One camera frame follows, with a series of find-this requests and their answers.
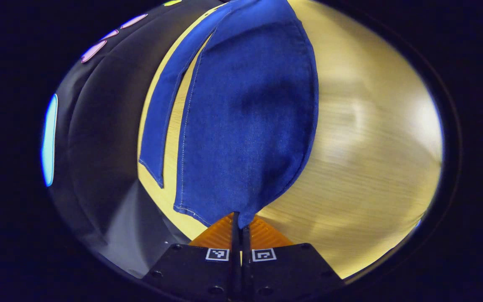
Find black backdrop cloth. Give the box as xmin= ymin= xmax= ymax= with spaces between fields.
xmin=42 ymin=0 xmax=225 ymax=279

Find blue jeans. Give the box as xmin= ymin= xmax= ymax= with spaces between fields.
xmin=138 ymin=0 xmax=320 ymax=229

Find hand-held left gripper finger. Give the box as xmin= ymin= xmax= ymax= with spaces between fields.
xmin=141 ymin=212 xmax=242 ymax=302
xmin=241 ymin=215 xmax=345 ymax=302

